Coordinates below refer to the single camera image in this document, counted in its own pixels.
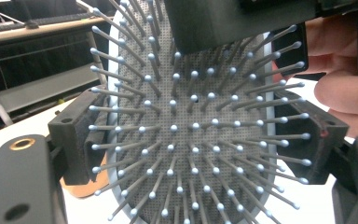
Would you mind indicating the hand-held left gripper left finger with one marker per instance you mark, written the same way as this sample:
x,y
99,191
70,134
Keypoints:
x,y
71,137

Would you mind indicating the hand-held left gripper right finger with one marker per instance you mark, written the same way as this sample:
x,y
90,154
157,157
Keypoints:
x,y
320,146

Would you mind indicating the round wooden cup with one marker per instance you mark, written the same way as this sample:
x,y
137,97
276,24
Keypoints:
x,y
84,189

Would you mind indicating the light blue hairbrush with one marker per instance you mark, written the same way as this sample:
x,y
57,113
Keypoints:
x,y
183,112

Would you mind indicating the small yellow-green ball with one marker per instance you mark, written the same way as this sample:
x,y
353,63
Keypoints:
x,y
61,101

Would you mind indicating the white framed desk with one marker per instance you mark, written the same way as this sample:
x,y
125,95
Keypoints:
x,y
43,90

